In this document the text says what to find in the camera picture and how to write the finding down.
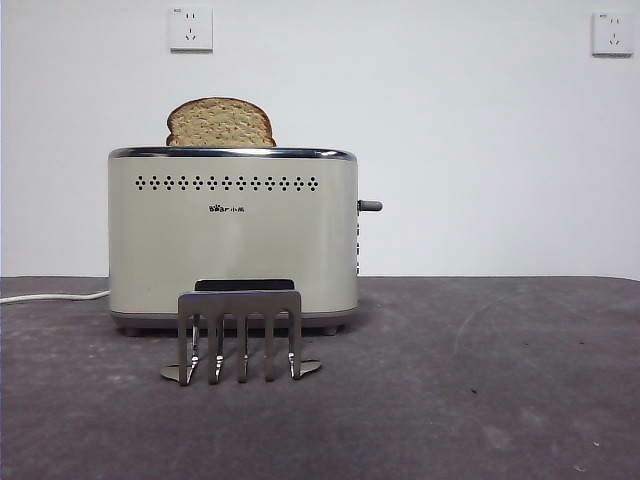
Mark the grey toaster lever knob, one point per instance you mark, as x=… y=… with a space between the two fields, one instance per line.
x=372 y=205

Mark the brown wholegrain bread slice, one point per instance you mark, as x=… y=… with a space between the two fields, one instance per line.
x=220 y=125

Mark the cream steel two-slot toaster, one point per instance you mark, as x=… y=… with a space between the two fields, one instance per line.
x=235 y=250

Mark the stainless steel toast rack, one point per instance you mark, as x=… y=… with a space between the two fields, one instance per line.
x=240 y=302

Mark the white wall socket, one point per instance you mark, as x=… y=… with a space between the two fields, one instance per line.
x=613 y=34
x=191 y=29

